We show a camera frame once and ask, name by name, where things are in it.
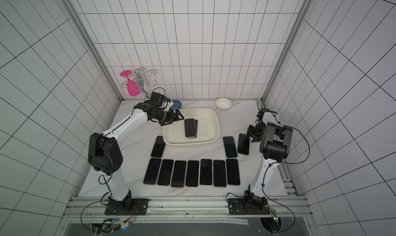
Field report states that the aluminium mounting rail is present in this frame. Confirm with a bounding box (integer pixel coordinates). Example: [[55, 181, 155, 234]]
[[61, 195, 313, 227]]

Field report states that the blue ceramic bowl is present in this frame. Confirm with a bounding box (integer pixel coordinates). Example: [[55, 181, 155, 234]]
[[170, 99, 182, 110]]

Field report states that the chrome glass holder stand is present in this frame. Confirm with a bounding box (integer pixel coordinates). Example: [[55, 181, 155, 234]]
[[131, 67, 158, 100]]

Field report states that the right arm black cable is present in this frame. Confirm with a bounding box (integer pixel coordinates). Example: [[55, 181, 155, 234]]
[[224, 108, 311, 234]]

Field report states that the white ceramic bowl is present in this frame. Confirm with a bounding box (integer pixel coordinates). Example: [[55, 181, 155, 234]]
[[215, 98, 232, 110]]

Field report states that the white plastic storage box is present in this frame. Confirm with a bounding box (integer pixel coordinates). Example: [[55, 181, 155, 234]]
[[163, 108, 220, 146]]

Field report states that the pink stack phone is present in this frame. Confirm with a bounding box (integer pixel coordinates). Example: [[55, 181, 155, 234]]
[[184, 118, 196, 138]]

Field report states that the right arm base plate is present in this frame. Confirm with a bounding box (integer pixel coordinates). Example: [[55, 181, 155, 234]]
[[227, 197, 271, 215]]

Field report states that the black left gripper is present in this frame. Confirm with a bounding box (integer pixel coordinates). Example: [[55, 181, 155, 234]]
[[152, 107, 184, 126]]

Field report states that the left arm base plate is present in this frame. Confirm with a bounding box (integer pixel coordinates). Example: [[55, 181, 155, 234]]
[[105, 198, 149, 216]]

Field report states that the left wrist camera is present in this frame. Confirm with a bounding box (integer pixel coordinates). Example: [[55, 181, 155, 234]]
[[149, 92, 173, 110]]

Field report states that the pink plastic wine glass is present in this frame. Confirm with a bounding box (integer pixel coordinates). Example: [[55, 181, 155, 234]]
[[120, 70, 141, 97]]

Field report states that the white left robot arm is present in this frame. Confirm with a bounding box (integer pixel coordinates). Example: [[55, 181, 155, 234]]
[[88, 100, 185, 215]]

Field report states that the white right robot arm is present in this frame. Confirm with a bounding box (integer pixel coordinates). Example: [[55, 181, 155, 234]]
[[238, 109, 293, 212]]

